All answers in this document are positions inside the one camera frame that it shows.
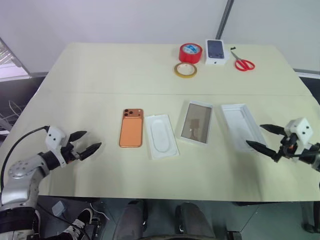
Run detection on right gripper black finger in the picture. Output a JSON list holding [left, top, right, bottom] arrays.
[[245, 140, 279, 158], [259, 123, 286, 136]]

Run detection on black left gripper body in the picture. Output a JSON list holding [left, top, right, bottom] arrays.
[[60, 142, 85, 165]]

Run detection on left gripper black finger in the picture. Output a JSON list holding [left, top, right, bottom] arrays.
[[69, 130, 88, 144], [80, 142, 103, 161]]

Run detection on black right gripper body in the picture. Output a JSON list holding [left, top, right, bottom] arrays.
[[272, 133, 299, 163]]

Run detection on white empty open box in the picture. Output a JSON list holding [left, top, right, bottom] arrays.
[[220, 103, 268, 153]]

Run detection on white box with brown inside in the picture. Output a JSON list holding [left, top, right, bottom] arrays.
[[179, 100, 214, 146]]

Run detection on white phone tray insert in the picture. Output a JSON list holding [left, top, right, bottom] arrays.
[[144, 114, 181, 161]]

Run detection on white box with phone print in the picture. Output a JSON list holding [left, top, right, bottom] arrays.
[[205, 38, 231, 67]]

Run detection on orange smartphone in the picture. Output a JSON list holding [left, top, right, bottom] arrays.
[[118, 107, 146, 149]]

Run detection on small grey floor plate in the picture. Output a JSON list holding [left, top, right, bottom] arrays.
[[51, 200, 67, 216]]

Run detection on grey table leg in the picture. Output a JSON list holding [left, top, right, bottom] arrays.
[[299, 199, 320, 234]]

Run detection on black and white sneaker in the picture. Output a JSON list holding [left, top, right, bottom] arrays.
[[56, 208, 94, 240]]

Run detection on dark rounded shape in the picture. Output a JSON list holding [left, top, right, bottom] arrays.
[[115, 199, 149, 240], [174, 201, 216, 240]]

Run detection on yellow clear tape roll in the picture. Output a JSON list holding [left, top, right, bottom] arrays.
[[173, 62, 199, 79]]

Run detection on red tape roll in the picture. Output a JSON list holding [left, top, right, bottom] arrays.
[[178, 42, 203, 63]]

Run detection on grey metal pole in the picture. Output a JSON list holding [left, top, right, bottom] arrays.
[[214, 0, 235, 41]]

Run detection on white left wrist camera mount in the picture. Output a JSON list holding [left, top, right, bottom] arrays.
[[45, 126, 70, 169]]

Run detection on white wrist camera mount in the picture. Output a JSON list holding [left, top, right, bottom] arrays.
[[284, 117, 314, 161], [45, 126, 70, 169]]

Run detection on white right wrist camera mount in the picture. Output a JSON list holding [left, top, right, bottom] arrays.
[[284, 117, 314, 161]]

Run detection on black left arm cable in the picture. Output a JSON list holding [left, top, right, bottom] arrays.
[[0, 125, 50, 194]]

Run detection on white loose cables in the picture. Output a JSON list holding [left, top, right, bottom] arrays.
[[0, 99, 24, 131]]

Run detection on red handled scissors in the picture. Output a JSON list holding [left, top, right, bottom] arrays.
[[230, 49, 256, 73]]

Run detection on grey metal window frame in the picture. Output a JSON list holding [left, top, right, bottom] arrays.
[[0, 36, 33, 80]]

